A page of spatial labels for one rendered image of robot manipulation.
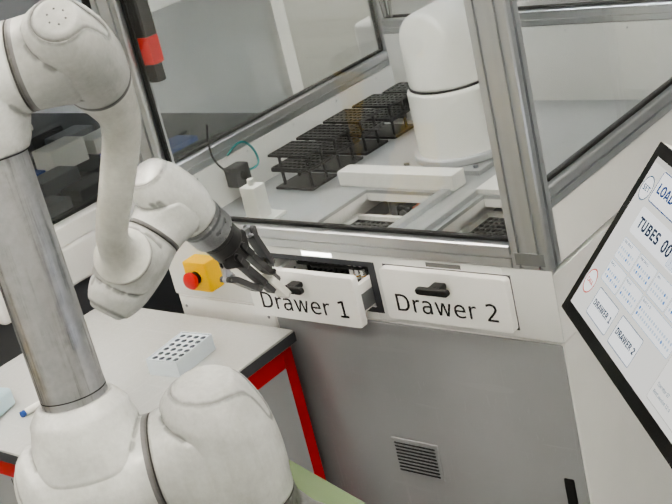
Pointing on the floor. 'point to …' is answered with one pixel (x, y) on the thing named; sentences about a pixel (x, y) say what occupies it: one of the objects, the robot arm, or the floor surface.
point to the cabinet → (463, 415)
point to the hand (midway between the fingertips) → (275, 285)
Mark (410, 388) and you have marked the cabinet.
